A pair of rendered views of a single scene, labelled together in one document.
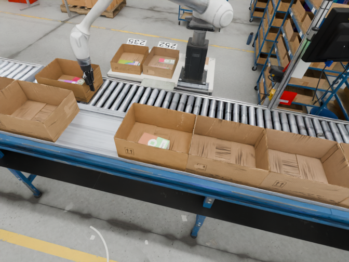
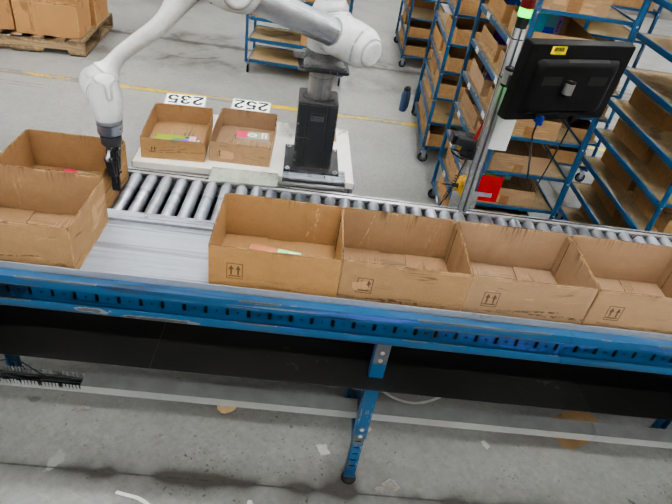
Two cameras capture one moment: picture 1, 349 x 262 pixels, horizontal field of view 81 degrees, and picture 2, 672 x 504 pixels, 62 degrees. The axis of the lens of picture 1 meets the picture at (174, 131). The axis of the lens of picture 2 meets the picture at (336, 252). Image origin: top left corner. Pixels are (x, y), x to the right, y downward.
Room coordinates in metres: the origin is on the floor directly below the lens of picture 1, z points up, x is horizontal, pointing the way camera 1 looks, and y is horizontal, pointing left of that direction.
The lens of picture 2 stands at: (-0.66, 0.25, 2.04)
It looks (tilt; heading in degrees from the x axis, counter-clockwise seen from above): 37 degrees down; 346
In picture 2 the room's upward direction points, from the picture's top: 10 degrees clockwise
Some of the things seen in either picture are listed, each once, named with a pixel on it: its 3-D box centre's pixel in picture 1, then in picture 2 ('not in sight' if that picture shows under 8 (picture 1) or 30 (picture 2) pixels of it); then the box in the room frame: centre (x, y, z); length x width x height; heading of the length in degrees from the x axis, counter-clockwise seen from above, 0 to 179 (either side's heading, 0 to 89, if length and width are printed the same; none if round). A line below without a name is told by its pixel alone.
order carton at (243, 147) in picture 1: (225, 149); (399, 259); (0.70, -0.29, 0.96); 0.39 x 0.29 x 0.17; 81
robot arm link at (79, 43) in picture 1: (79, 43); (105, 96); (1.30, 0.68, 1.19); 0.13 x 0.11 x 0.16; 24
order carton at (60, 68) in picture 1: (71, 79); (65, 170); (1.39, 0.89, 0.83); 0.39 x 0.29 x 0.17; 82
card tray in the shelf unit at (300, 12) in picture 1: (313, 12); (513, 46); (2.42, -1.33, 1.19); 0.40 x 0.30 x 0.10; 171
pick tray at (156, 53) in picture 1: (161, 61); (244, 136); (1.86, 0.18, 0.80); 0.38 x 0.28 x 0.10; 172
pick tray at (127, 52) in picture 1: (131, 58); (178, 131); (1.87, 0.49, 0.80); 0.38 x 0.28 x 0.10; 176
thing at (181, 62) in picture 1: (165, 66); (250, 146); (1.88, 0.15, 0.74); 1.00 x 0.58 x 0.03; 84
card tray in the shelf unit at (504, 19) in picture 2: not in sight; (523, 9); (2.42, -1.32, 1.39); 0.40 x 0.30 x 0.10; 169
